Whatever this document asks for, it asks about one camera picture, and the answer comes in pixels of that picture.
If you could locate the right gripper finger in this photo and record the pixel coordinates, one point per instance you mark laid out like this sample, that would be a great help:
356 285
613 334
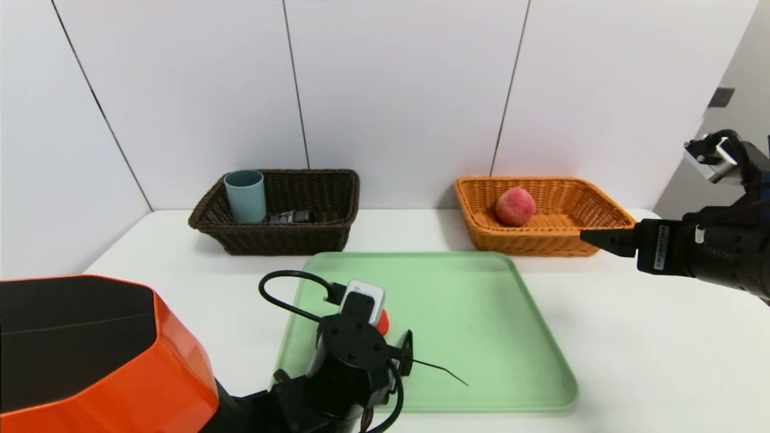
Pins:
613 240

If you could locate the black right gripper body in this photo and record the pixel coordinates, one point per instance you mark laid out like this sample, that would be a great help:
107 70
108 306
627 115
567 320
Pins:
657 246

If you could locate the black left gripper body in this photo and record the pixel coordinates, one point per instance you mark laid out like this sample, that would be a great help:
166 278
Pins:
404 355

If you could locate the pink peach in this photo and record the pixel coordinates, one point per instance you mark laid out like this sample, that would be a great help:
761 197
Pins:
515 207

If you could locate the black face wash tube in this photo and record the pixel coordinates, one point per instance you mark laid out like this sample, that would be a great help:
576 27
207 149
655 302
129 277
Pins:
292 216

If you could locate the blue-grey plastic cup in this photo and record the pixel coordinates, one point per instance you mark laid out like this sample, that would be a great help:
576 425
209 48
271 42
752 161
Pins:
245 195

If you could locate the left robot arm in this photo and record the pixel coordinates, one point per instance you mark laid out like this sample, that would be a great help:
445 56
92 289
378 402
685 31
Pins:
108 361

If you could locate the orange wicker basket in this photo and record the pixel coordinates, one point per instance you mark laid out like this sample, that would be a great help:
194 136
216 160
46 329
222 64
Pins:
571 240

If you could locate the dark brown wicker basket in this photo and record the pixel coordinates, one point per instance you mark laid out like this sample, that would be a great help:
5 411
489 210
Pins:
283 240

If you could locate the black zip tie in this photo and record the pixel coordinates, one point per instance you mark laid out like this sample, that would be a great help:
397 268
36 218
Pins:
439 370

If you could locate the light green plastic tray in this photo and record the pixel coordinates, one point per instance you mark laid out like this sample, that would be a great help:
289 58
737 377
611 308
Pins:
481 337

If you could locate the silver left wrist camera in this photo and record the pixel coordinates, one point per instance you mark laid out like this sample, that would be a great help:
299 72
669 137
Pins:
364 299

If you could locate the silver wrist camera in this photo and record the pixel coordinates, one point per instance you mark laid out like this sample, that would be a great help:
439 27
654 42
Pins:
364 299
713 159

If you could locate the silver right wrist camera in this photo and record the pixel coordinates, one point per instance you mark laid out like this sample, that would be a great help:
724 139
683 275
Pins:
713 159

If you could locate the dark wall bracket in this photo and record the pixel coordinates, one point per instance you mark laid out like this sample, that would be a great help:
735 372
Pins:
722 98

